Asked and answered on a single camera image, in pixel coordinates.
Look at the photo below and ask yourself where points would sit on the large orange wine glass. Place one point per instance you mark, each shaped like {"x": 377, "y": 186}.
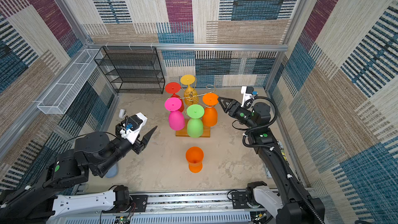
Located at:
{"x": 210, "y": 117}

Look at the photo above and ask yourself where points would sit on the pink wine glass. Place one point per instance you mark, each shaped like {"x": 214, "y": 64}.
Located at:
{"x": 176, "y": 118}

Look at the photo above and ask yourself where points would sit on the green wine glass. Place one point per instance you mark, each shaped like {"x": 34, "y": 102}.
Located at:
{"x": 195, "y": 125}

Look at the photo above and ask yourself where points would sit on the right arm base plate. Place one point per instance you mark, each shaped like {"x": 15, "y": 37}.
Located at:
{"x": 242, "y": 200}

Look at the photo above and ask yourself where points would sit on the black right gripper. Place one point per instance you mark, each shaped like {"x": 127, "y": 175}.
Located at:
{"x": 229, "y": 107}

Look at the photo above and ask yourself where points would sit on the red wine glass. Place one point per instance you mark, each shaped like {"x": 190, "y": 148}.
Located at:
{"x": 173, "y": 88}

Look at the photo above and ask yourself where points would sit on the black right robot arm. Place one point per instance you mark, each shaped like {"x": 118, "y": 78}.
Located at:
{"x": 293, "y": 204}

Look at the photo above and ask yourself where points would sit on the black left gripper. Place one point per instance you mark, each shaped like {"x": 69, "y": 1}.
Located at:
{"x": 138, "y": 146}

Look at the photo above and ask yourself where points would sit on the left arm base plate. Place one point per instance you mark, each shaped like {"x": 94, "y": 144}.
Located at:
{"x": 137, "y": 204}

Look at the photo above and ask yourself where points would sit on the yellow wine glass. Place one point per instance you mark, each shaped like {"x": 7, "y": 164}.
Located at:
{"x": 190, "y": 94}

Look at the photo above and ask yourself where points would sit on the black mesh shelf rack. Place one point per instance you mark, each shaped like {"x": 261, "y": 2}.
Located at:
{"x": 132, "y": 69}

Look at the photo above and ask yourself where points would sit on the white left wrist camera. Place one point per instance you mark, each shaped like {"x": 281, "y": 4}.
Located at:
{"x": 129, "y": 128}

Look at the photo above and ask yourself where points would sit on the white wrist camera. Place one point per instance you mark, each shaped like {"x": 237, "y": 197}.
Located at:
{"x": 129, "y": 128}
{"x": 249, "y": 94}

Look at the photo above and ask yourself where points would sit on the white wire basket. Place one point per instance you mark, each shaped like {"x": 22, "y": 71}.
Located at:
{"x": 60, "y": 97}

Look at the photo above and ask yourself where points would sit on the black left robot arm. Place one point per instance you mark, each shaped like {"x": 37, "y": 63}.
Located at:
{"x": 41, "y": 200}

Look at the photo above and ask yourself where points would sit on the small white object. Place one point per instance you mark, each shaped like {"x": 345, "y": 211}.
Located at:
{"x": 122, "y": 113}

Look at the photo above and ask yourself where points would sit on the small orange wine glass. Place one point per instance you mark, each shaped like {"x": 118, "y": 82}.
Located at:
{"x": 194, "y": 157}

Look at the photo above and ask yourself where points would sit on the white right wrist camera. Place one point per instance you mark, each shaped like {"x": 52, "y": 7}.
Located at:
{"x": 249, "y": 94}

